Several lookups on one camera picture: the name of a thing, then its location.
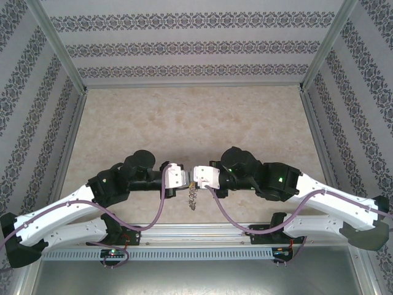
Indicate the aluminium left floor rail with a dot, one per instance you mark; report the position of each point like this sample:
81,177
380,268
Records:
72,138

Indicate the aluminium floor rail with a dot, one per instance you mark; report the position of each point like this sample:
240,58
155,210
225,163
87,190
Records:
72,138
193,84
319,138

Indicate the metal disc with key rings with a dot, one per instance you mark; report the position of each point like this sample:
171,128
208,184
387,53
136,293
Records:
192,199

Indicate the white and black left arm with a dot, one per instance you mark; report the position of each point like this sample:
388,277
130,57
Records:
76,230

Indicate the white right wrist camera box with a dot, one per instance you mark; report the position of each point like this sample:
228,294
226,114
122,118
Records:
207,176

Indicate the aluminium left corner post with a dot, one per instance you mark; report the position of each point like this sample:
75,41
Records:
58,49

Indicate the aluminium mounting rail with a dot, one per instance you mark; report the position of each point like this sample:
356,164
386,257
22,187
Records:
196,233

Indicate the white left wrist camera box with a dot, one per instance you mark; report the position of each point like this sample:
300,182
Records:
175,176

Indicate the aluminium right corner post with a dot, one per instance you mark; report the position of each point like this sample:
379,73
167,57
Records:
328,46

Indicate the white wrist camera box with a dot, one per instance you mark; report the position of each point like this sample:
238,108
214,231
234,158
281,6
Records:
175,176
207,176

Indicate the aluminium corner post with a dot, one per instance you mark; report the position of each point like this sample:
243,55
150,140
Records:
58,49
328,46

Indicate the steel base sheet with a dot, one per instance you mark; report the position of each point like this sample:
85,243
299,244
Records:
196,279

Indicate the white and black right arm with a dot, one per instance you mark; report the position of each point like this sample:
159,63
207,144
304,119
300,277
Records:
313,225

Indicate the aluminium right floor rail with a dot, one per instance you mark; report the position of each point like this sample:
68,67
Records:
319,138

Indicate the aluminium rear floor rail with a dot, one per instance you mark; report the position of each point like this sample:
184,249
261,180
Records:
193,84

